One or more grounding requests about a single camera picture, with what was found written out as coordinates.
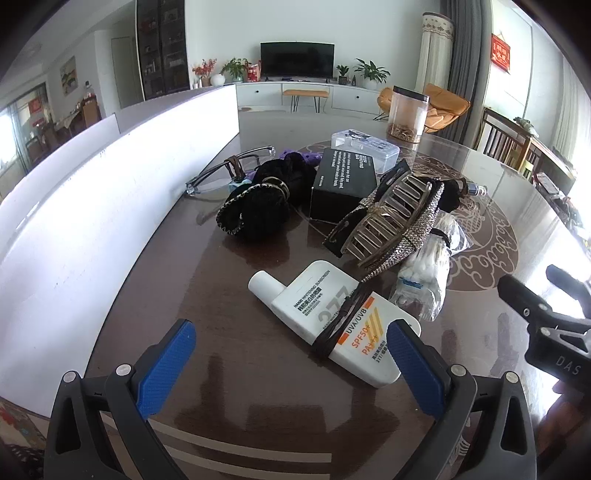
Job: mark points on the wooden bench with metal legs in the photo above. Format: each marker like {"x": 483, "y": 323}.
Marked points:
{"x": 304, "y": 92}

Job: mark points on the wooden furniture set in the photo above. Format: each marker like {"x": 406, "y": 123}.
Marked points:
{"x": 90, "y": 113}

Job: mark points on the white television cabinet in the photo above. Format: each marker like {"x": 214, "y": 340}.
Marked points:
{"x": 351, "y": 97}

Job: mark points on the large rhinestone hair claw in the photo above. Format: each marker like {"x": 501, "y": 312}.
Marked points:
{"x": 392, "y": 217}

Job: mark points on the clear jar with black lid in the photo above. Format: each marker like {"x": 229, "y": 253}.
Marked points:
{"x": 406, "y": 115}

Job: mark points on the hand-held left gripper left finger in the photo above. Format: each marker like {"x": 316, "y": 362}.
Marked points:
{"x": 166, "y": 364}

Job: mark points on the bag of cotton swabs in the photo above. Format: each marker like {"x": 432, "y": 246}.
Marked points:
{"x": 425, "y": 272}

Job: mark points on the large leafy potted plant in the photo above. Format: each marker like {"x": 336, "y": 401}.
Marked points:
{"x": 369, "y": 74}

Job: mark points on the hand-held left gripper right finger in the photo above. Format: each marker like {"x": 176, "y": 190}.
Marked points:
{"x": 415, "y": 369}

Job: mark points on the black cardboard box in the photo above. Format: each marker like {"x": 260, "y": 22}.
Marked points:
{"x": 341, "y": 184}

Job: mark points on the red wall hanging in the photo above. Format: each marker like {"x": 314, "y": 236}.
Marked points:
{"x": 501, "y": 53}

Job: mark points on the orange lounge chair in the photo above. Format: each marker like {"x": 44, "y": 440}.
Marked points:
{"x": 445, "y": 106}

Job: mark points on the red gift bag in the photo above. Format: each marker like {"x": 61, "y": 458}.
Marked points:
{"x": 254, "y": 73}

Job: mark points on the green potted plant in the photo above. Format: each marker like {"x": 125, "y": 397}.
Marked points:
{"x": 235, "y": 69}

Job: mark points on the framed wall picture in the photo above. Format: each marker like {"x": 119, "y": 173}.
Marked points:
{"x": 68, "y": 76}

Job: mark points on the wooden side table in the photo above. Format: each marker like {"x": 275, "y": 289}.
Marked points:
{"x": 551, "y": 159}

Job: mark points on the dark display cabinet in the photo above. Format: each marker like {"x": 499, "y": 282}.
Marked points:
{"x": 161, "y": 50}

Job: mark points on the white door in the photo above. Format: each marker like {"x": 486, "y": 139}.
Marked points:
{"x": 124, "y": 74}

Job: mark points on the patterned rug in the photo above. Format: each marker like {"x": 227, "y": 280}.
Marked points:
{"x": 21, "y": 438}

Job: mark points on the dark wooden chair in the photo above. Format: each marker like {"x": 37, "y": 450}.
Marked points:
{"x": 496, "y": 134}

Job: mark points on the grey curtain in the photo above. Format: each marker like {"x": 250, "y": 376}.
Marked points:
{"x": 466, "y": 69}

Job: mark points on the purple teal hair accessory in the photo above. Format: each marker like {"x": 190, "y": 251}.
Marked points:
{"x": 310, "y": 158}

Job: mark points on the rimless glasses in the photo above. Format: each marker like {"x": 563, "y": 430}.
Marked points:
{"x": 210, "y": 177}

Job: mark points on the white sunscreen bottle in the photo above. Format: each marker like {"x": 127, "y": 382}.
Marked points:
{"x": 304, "y": 304}

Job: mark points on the clear plastic case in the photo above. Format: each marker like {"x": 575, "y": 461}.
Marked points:
{"x": 374, "y": 150}

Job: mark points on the white cardboard storage box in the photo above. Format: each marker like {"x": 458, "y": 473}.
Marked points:
{"x": 92, "y": 207}

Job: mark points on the red flower plant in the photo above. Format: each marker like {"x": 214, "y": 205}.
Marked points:
{"x": 204, "y": 70}

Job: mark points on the black television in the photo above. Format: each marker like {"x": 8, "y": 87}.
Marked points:
{"x": 298, "y": 60}

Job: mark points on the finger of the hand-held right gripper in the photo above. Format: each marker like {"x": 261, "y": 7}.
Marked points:
{"x": 570, "y": 279}
{"x": 521, "y": 293}

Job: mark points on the standing air conditioner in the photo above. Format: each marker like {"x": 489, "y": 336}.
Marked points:
{"x": 434, "y": 50}

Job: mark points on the small potted plant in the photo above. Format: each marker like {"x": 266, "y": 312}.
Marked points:
{"x": 342, "y": 73}

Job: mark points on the brown tube with blue cap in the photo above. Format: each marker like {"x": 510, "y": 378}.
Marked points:
{"x": 475, "y": 188}

